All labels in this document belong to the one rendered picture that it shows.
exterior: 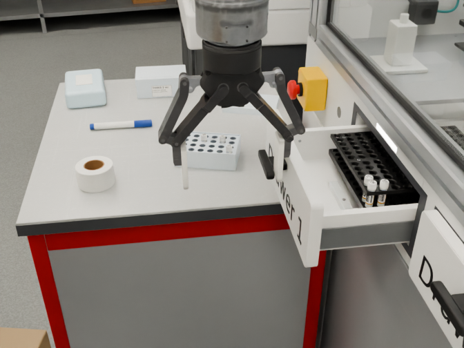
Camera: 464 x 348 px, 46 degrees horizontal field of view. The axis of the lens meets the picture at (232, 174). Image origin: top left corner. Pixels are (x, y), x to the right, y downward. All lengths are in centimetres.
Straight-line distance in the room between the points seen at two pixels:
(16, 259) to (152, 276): 114
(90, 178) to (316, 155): 41
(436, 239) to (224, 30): 36
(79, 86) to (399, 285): 88
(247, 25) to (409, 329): 50
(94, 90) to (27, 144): 157
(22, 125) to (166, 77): 181
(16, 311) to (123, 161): 95
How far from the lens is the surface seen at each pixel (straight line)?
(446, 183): 71
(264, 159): 83
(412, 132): 78
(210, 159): 108
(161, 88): 139
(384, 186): 80
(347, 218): 76
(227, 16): 65
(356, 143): 92
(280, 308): 120
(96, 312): 116
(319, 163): 97
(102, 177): 104
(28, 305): 198
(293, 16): 161
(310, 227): 73
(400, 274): 87
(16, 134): 302
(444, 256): 70
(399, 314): 90
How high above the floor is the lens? 134
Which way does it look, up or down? 32 degrees down
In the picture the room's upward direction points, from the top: straight up
